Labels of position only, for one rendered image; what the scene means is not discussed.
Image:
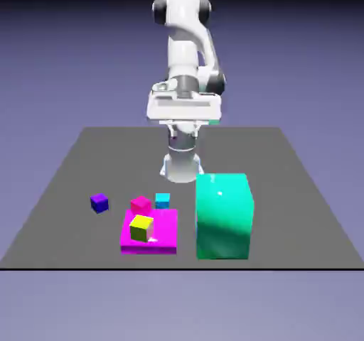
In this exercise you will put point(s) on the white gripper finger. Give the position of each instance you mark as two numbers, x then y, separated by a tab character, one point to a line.
195	131
172	131

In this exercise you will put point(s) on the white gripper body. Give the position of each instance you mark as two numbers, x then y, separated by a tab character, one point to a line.
183	110

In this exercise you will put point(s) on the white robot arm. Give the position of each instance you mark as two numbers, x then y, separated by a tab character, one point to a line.
182	56

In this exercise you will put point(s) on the small cyan cube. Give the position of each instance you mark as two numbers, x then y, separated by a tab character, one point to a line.
162	201

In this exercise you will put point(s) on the small pink cube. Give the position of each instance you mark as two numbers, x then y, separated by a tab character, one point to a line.
140	204

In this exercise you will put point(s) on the small yellow cube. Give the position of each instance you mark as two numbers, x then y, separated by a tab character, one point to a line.
141	228

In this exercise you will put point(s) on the small purple cube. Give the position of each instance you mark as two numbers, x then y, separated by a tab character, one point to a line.
99	203

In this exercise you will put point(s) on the large teal box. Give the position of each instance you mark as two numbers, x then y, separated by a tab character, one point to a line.
223	216

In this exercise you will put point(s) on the large magenta box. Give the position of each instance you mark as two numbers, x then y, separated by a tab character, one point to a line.
165	233

